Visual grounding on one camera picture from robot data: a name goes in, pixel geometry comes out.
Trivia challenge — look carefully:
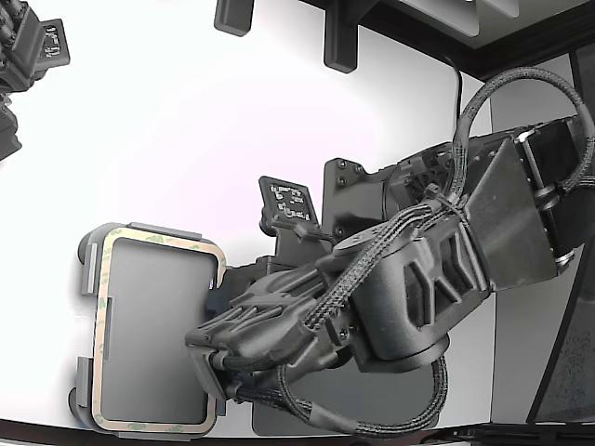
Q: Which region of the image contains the beige rectangular frame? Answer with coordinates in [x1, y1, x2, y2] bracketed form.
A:
[92, 227, 228, 429]

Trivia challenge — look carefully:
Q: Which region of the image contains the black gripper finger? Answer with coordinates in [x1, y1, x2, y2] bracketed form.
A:
[206, 267, 230, 310]

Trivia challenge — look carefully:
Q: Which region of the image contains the idle arm camera board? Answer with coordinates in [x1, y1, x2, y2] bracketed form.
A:
[39, 18, 73, 70]

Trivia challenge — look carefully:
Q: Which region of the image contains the black table frame rail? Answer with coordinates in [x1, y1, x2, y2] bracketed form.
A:
[297, 0, 595, 83]

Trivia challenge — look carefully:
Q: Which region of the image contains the light gray frame holder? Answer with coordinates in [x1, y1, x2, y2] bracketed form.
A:
[68, 221, 235, 442]

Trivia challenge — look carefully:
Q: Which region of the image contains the thin black cable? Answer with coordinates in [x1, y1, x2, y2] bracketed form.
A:
[439, 53, 465, 123]

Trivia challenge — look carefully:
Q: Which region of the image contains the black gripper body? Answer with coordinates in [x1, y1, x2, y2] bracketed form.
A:
[220, 226, 337, 304]

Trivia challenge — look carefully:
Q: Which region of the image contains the black braided cable bundle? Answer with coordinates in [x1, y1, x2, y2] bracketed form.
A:
[277, 67, 595, 436]

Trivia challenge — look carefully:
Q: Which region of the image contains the dark gray mat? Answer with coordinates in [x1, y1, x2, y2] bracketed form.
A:
[251, 357, 442, 438]

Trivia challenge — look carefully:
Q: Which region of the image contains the short black stand foot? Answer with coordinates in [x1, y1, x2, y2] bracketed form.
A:
[213, 0, 256, 37]

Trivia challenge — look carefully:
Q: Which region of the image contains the black six-joint robot arm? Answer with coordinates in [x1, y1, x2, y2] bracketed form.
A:
[184, 118, 595, 436]

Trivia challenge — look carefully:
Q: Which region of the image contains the gray foam panel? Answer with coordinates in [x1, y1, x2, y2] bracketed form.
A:
[399, 0, 481, 39]

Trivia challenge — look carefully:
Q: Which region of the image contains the long black stand foot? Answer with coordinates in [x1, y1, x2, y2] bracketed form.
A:
[323, 0, 360, 74]

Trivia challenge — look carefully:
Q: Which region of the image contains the black wrist camera board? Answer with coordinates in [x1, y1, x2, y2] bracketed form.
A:
[258, 175, 323, 241]

